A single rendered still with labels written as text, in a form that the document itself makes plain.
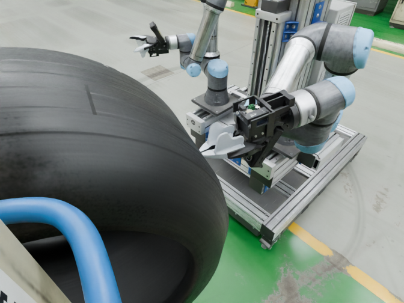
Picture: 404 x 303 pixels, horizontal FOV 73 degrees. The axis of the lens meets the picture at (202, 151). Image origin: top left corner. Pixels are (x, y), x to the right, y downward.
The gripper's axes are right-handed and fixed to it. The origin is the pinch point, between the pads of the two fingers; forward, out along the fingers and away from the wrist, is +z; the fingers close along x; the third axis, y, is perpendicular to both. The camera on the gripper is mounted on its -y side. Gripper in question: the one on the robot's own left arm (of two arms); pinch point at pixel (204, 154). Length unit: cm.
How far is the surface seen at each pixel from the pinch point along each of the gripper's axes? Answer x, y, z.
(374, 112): -106, -152, -230
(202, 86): -230, -135, -90
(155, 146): 13.6, 18.9, 10.4
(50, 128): 13.0, 24.9, 18.8
